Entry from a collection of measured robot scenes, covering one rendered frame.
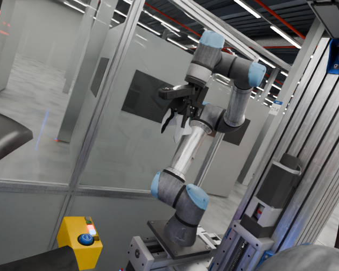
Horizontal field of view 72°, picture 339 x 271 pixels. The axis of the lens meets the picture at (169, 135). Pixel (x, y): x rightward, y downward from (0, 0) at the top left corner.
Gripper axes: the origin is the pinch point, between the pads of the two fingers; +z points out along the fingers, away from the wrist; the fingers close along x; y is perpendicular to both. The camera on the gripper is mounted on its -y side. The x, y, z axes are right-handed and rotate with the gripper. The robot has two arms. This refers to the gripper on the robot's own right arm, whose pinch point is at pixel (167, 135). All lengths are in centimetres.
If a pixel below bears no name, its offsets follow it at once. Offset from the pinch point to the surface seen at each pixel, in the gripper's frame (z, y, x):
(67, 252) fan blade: 29.1, -26.8, -17.1
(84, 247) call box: 40.9, -15.8, -3.2
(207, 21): -55, 31, 46
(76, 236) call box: 40.8, -17.3, 1.9
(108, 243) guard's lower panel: 85, 25, 46
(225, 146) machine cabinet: 40, 316, 229
